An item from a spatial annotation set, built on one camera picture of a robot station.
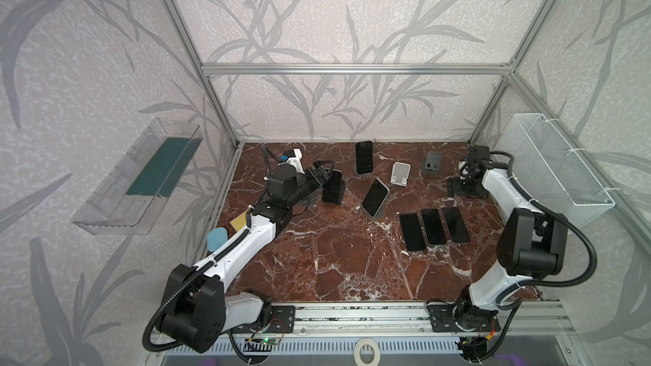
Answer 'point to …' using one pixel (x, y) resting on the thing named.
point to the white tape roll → (376, 352)
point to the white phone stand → (400, 174)
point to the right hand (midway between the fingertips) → (463, 184)
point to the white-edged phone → (433, 226)
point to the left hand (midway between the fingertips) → (333, 160)
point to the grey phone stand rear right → (433, 163)
